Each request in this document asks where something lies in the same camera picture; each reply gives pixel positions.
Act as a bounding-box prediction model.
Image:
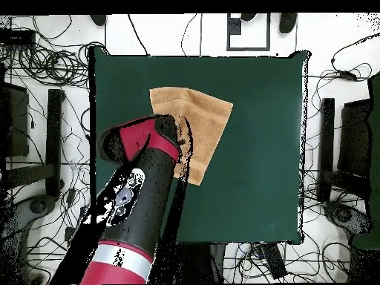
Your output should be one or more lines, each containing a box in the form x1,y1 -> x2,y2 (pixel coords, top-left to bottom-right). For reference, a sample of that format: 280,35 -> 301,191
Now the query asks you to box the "tan terry towel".
148,86 -> 234,186

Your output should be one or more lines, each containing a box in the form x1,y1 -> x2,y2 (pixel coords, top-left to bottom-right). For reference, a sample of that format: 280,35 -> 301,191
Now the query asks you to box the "flat black box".
0,28 -> 36,47

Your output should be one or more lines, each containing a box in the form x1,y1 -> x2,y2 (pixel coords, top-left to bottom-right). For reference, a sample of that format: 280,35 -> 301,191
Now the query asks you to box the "dark green table cloth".
88,45 -> 311,246

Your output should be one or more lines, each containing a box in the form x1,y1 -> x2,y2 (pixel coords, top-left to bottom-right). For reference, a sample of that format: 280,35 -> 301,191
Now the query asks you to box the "black power strip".
262,242 -> 288,280

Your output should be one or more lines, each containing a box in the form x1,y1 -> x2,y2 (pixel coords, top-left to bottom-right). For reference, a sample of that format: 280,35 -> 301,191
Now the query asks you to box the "grey office chair base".
323,200 -> 373,238
0,194 -> 59,285

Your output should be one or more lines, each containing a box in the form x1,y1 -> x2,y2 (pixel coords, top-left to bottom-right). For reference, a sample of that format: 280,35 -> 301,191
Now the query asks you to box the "black equipment box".
0,81 -> 30,158
337,99 -> 373,179

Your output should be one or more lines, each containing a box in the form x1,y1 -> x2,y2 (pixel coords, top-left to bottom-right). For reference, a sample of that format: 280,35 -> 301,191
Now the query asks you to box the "green hanging cloth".
351,72 -> 380,250

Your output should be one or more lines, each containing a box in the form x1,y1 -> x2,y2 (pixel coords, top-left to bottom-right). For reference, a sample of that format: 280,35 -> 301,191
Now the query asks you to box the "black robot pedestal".
174,241 -> 226,284

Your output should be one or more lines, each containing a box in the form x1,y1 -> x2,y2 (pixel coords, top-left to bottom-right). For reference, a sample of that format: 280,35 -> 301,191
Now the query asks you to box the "black stand frame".
316,97 -> 370,204
4,88 -> 65,198

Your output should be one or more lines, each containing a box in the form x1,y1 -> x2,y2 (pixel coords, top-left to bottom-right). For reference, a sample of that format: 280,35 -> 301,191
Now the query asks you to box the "coiled black cable bundle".
17,41 -> 108,88

